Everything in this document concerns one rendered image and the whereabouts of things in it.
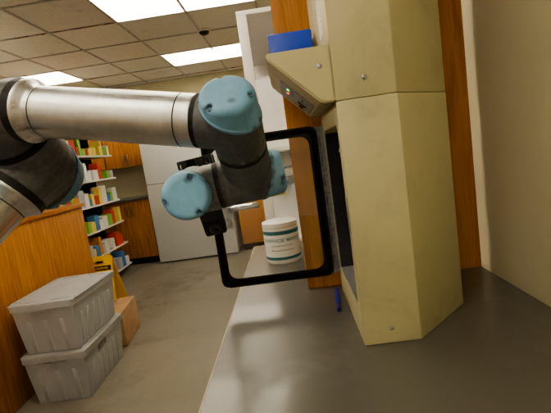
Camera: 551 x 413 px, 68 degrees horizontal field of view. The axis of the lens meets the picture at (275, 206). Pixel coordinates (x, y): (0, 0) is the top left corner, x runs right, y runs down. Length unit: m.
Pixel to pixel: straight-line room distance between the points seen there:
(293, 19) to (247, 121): 0.68
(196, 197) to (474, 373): 0.52
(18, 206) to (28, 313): 2.15
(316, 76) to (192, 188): 0.31
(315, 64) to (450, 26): 0.55
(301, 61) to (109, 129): 0.36
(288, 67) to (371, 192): 0.27
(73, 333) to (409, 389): 2.37
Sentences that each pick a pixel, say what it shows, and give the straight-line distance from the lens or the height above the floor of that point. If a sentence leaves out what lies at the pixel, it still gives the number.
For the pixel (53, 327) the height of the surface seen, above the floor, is 0.49.
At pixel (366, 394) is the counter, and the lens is 0.72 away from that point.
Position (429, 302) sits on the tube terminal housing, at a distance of 0.89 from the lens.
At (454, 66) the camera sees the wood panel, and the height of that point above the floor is 1.49.
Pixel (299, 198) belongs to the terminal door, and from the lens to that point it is 1.07.
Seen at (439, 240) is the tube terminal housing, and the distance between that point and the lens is 0.91.
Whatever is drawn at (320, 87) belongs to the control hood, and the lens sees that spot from 0.76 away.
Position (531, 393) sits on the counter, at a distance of 0.75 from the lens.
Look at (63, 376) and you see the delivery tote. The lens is 3.00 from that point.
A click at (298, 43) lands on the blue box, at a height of 1.57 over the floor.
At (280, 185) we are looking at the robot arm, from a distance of 0.63.
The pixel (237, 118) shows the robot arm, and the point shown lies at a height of 1.38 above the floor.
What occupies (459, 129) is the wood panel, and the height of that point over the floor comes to 1.33.
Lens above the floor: 1.33
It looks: 7 degrees down
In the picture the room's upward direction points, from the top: 8 degrees counter-clockwise
